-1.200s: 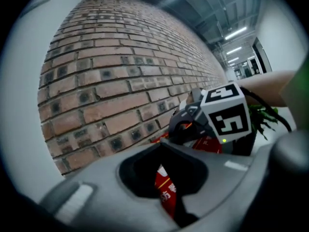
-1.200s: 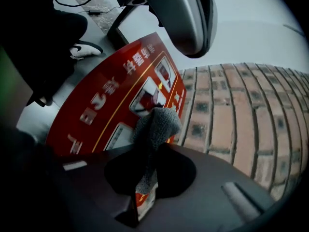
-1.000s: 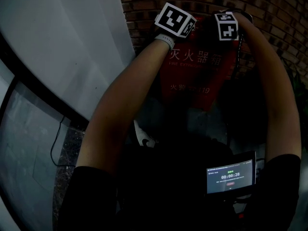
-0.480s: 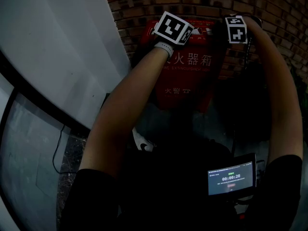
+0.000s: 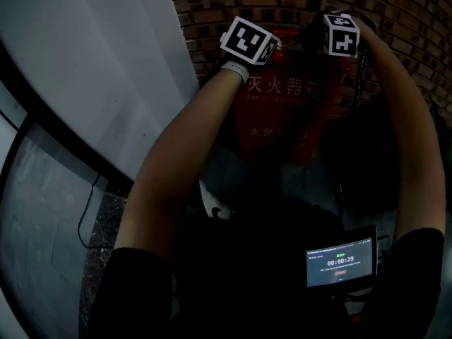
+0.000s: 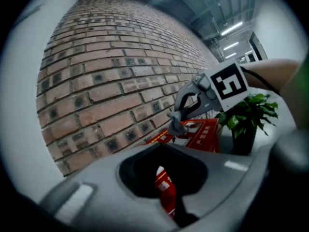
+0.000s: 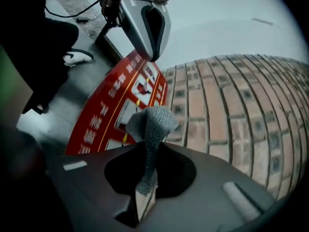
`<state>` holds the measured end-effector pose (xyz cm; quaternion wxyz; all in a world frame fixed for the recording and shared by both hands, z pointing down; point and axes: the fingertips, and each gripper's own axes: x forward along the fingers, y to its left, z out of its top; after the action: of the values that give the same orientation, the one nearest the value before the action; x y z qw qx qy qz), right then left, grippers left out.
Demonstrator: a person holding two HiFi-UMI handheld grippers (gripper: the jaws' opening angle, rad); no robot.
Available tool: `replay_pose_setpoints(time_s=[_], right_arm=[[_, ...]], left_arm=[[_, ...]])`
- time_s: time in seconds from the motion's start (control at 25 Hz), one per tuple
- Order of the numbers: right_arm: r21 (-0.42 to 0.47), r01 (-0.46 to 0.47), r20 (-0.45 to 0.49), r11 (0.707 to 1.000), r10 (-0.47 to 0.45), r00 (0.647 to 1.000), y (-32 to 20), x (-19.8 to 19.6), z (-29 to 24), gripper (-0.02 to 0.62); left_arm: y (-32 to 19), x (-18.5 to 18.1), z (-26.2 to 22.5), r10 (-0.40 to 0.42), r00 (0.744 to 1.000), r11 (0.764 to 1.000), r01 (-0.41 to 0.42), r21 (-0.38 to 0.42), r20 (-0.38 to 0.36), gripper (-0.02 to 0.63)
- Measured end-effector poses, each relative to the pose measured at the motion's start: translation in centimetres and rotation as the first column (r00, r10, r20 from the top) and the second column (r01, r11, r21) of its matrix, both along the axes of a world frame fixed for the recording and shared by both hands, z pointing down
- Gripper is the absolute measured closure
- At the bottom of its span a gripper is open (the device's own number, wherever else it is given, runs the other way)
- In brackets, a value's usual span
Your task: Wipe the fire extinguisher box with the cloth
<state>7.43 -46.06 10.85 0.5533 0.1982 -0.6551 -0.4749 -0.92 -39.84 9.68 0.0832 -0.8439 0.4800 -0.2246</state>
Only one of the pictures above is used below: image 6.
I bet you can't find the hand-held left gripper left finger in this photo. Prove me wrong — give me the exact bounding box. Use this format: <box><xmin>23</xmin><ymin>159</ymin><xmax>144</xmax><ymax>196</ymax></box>
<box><xmin>40</xmin><ymin>143</ymin><xmax>179</xmax><ymax>231</ymax></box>

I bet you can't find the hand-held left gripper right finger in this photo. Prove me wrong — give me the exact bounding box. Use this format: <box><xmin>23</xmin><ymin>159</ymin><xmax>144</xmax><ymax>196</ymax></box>
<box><xmin>166</xmin><ymin>144</ymin><xmax>278</xmax><ymax>218</ymax></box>

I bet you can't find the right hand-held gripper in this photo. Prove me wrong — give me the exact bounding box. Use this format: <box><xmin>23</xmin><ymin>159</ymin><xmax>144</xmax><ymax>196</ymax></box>
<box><xmin>174</xmin><ymin>59</ymin><xmax>250</xmax><ymax>119</ymax></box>

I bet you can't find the grey wiping cloth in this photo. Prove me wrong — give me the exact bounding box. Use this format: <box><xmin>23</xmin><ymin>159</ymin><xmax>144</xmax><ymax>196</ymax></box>
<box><xmin>167</xmin><ymin>111</ymin><xmax>188</xmax><ymax>136</ymax></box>

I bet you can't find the red fire extinguisher box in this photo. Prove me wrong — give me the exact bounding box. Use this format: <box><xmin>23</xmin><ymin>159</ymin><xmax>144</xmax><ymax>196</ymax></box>
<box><xmin>144</xmin><ymin>118</ymin><xmax>221</xmax><ymax>221</ymax></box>

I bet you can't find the person's right forearm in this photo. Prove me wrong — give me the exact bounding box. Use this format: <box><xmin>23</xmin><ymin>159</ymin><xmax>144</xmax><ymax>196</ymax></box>
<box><xmin>242</xmin><ymin>58</ymin><xmax>305</xmax><ymax>94</ymax></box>

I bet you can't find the black plant pot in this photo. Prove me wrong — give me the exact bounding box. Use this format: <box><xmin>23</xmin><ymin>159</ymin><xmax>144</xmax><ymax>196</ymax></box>
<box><xmin>230</xmin><ymin>127</ymin><xmax>258</xmax><ymax>156</ymax></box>

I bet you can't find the green potted plant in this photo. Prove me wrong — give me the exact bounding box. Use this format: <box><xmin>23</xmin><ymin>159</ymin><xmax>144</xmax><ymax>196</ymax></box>
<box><xmin>216</xmin><ymin>93</ymin><xmax>280</xmax><ymax>140</ymax></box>

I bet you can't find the grey wall sign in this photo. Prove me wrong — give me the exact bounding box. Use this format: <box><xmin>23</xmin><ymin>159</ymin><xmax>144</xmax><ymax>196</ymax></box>
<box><xmin>19</xmin><ymin>5</ymin><xmax>44</xmax><ymax>24</ymax></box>

